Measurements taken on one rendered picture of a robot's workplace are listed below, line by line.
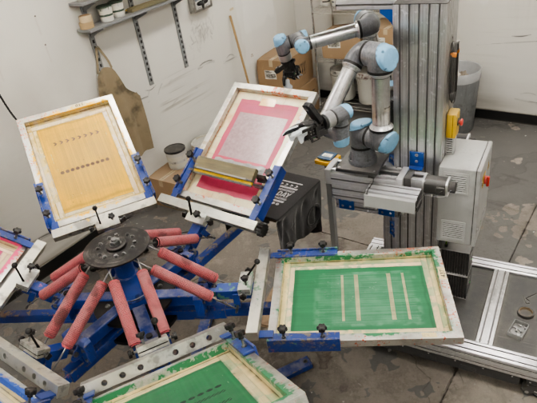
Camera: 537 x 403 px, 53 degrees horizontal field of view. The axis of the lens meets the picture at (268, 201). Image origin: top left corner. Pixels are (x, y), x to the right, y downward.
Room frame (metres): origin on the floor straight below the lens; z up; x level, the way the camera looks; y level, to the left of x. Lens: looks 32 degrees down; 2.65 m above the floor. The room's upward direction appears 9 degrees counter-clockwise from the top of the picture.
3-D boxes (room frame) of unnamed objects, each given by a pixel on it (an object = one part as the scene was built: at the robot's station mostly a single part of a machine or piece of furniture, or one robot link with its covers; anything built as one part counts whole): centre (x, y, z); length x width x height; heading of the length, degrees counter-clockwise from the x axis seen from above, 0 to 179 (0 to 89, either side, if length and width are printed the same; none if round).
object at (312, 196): (2.70, -0.15, 0.79); 0.46 x 0.09 x 0.33; 140
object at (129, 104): (4.45, 1.16, 1.06); 0.53 x 0.07 x 1.05; 140
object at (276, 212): (2.82, -0.02, 0.95); 0.48 x 0.44 x 0.01; 140
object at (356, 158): (2.48, -0.53, 1.31); 0.15 x 0.15 x 0.10
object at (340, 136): (2.23, -0.37, 1.56); 0.11 x 0.08 x 0.11; 33
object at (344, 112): (2.22, -0.38, 1.65); 0.11 x 0.08 x 0.09; 123
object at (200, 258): (2.45, 0.30, 0.89); 1.24 x 0.06 x 0.06; 140
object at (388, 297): (1.81, -0.19, 1.05); 1.08 x 0.61 x 0.23; 80
